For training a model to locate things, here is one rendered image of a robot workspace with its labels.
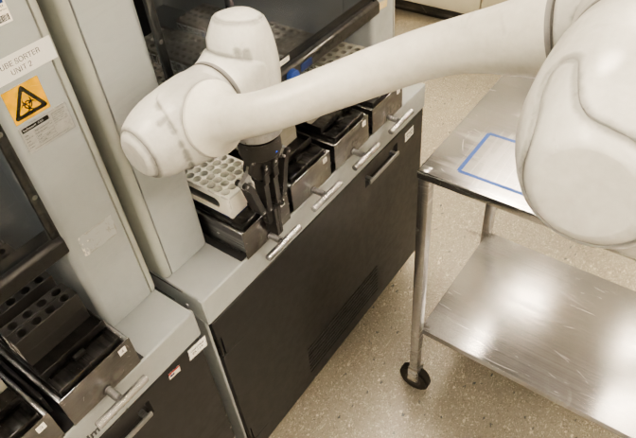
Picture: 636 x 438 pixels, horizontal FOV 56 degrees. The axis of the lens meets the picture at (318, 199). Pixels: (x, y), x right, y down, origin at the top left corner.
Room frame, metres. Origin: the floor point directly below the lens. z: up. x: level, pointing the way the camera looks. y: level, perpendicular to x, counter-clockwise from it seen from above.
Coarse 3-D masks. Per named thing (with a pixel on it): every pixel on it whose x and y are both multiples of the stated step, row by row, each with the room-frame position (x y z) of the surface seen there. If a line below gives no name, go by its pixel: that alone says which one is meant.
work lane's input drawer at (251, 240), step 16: (208, 208) 0.84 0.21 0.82; (288, 208) 0.87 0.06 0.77; (208, 224) 0.83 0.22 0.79; (224, 224) 0.81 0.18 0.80; (240, 224) 0.79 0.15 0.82; (256, 224) 0.80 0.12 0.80; (224, 240) 0.81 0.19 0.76; (240, 240) 0.78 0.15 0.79; (256, 240) 0.80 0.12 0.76; (288, 240) 0.80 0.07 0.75; (272, 256) 0.76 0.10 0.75
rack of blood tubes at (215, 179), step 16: (224, 160) 0.92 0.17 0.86; (240, 160) 0.92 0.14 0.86; (192, 176) 0.90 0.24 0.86; (208, 176) 0.88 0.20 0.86; (224, 176) 0.89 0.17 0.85; (240, 176) 0.87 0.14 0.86; (192, 192) 0.90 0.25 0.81; (208, 192) 0.84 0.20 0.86; (224, 192) 0.84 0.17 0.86; (240, 192) 0.83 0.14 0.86; (224, 208) 0.82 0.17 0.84; (240, 208) 0.82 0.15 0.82
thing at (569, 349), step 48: (480, 144) 0.94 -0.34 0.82; (432, 192) 0.88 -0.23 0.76; (480, 192) 0.80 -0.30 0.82; (480, 240) 1.21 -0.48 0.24; (480, 288) 1.00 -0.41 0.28; (528, 288) 0.98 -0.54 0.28; (576, 288) 0.96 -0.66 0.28; (624, 288) 0.95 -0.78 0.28; (432, 336) 0.86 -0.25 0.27; (480, 336) 0.84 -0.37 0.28; (528, 336) 0.83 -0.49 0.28; (576, 336) 0.82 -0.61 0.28; (624, 336) 0.80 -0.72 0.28; (528, 384) 0.70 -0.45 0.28; (576, 384) 0.69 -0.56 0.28; (624, 384) 0.68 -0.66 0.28; (624, 432) 0.56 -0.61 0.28
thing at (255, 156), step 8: (280, 136) 0.81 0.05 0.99; (240, 144) 0.79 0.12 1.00; (264, 144) 0.78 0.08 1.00; (272, 144) 0.78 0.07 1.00; (280, 144) 0.80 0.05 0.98; (240, 152) 0.79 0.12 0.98; (248, 152) 0.78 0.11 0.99; (256, 152) 0.78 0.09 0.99; (264, 152) 0.78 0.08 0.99; (272, 152) 0.78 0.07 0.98; (248, 160) 0.78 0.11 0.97; (256, 160) 0.78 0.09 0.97; (264, 160) 0.78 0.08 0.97; (256, 168) 0.79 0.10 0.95; (256, 176) 0.78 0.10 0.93
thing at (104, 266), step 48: (0, 0) 0.69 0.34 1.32; (0, 48) 0.67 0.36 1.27; (0, 96) 0.65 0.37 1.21; (48, 96) 0.69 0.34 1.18; (48, 144) 0.67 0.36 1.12; (48, 192) 0.65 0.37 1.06; (96, 192) 0.70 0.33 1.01; (96, 240) 0.67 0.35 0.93; (96, 288) 0.64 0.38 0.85; (144, 288) 0.70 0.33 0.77; (144, 336) 0.62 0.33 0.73; (192, 336) 0.65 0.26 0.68; (192, 384) 0.62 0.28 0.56; (144, 432) 0.53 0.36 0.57; (192, 432) 0.59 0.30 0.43
